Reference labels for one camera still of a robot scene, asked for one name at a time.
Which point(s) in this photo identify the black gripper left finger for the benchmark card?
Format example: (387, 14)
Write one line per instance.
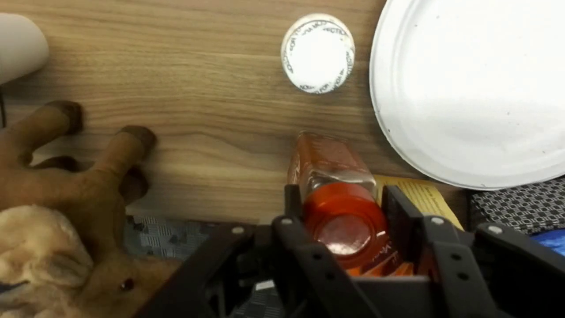
(320, 276)

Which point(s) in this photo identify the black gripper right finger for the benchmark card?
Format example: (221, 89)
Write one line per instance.
(452, 271)

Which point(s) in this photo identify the spice bottle with orange lid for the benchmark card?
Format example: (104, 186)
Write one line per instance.
(341, 218)

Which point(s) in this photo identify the small white-capped pill bottle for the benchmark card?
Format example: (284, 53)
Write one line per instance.
(318, 53)

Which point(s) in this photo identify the white paper plate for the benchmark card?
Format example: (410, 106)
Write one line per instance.
(470, 89)

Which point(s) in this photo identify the open yellow cardboard box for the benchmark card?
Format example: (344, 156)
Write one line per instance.
(424, 196)

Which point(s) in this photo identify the grey perforated box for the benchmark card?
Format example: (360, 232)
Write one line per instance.
(517, 204)

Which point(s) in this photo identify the blue sponge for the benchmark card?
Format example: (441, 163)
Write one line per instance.
(549, 242)

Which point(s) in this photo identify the brown moose plush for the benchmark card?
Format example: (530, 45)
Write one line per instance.
(64, 200)

